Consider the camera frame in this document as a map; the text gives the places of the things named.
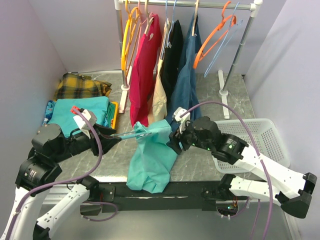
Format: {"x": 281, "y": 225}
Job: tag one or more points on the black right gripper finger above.
{"x": 175, "y": 146}
{"x": 174, "y": 136}

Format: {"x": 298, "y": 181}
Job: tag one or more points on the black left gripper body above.
{"x": 78, "y": 142}

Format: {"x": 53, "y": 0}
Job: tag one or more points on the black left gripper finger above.
{"x": 104, "y": 131}
{"x": 107, "y": 143}

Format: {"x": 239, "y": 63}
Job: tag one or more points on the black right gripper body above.
{"x": 188, "y": 137}

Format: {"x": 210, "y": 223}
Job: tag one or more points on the turquoise t shirt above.
{"x": 151, "y": 164}

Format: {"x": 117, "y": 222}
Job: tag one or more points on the light blue wavy hanger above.
{"x": 131, "y": 134}

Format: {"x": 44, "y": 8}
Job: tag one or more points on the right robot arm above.
{"x": 290, "y": 190}

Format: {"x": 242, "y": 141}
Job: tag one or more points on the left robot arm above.
{"x": 38, "y": 174}

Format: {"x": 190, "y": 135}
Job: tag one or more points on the cream beige shirt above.
{"x": 158, "y": 107}

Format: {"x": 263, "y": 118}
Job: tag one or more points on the dark blue shirt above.
{"x": 184, "y": 93}

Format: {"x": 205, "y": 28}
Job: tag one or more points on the yellow plaid shirt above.
{"x": 77, "y": 86}

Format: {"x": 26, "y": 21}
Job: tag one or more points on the magenta pink shirt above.
{"x": 142, "y": 83}

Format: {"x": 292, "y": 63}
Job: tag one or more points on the black shirt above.
{"x": 170, "y": 66}

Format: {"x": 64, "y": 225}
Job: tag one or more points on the yellow plastic hanger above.
{"x": 128, "y": 35}

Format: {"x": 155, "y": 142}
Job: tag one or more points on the beige hanger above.
{"x": 149, "y": 19}

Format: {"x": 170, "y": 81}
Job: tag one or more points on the wooden hanger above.
{"x": 195, "y": 18}

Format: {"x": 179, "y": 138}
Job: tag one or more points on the green printed garment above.
{"x": 106, "y": 121}

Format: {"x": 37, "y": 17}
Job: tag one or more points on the yellow plastic tray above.
{"x": 114, "y": 108}

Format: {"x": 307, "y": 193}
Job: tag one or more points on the blue patterned cloth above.
{"x": 48, "y": 113}

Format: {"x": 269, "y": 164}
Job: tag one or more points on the black base bar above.
{"x": 181, "y": 195}

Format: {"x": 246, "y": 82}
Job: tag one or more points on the white perforated plastic basket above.
{"x": 264, "y": 133}

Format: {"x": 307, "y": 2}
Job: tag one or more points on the white clothes rack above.
{"x": 121, "y": 7}

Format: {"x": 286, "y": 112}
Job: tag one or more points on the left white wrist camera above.
{"x": 84, "y": 119}

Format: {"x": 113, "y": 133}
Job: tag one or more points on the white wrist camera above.
{"x": 181, "y": 116}
{"x": 84, "y": 119}

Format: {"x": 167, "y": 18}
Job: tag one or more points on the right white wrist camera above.
{"x": 181, "y": 116}

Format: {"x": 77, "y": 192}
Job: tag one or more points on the thin blue wire hanger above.
{"x": 223, "y": 38}

